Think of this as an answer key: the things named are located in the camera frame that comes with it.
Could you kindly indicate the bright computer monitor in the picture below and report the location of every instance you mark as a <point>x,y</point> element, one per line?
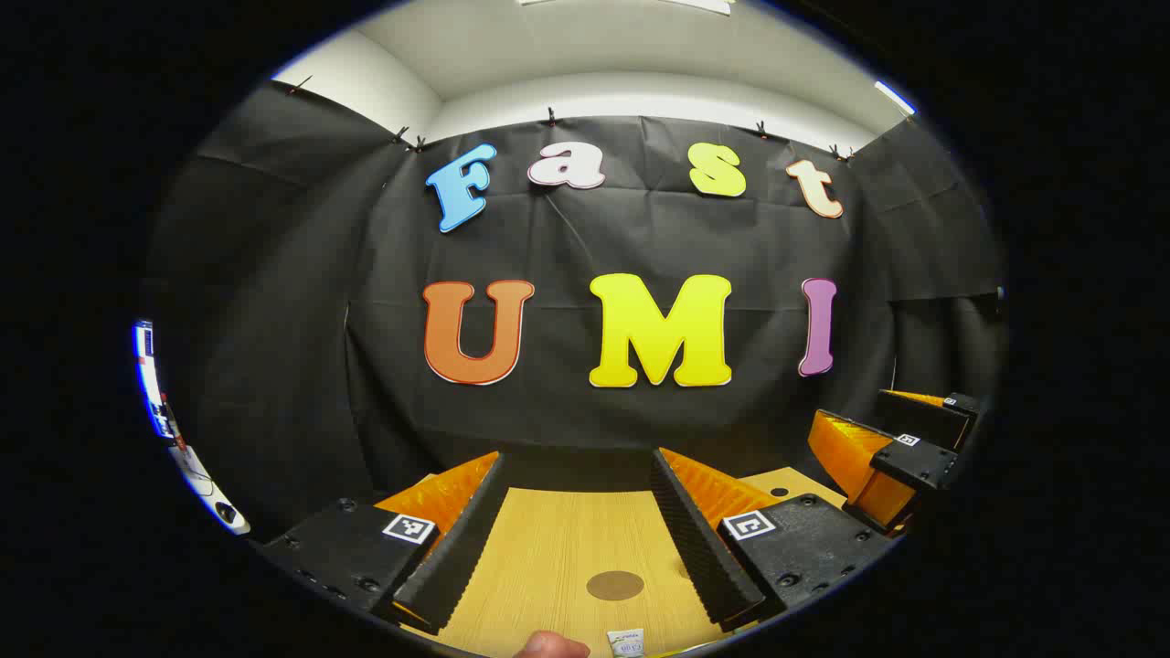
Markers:
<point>146,366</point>

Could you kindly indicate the wooden desktop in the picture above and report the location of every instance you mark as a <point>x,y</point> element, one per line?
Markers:
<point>548,548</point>

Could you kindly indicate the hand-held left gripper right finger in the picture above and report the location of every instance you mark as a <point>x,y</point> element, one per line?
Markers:
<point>699,539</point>

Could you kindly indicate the white side desk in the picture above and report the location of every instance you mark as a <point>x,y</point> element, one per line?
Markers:
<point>206,489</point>

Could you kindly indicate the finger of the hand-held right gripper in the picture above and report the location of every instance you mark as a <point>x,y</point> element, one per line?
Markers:
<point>923,416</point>
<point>919,461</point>

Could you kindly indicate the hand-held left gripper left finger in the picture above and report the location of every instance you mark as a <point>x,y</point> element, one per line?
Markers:
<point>457,548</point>

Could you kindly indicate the ceiling light panel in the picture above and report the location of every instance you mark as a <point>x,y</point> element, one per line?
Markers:
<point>894,96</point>

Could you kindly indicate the black backdrop cloth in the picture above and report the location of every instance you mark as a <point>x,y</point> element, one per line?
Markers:
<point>567,247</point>

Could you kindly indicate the round brown coaster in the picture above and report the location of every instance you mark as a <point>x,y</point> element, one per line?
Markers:
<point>614,585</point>

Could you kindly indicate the white toothpaste tube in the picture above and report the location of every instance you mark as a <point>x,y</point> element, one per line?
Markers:
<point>626,642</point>

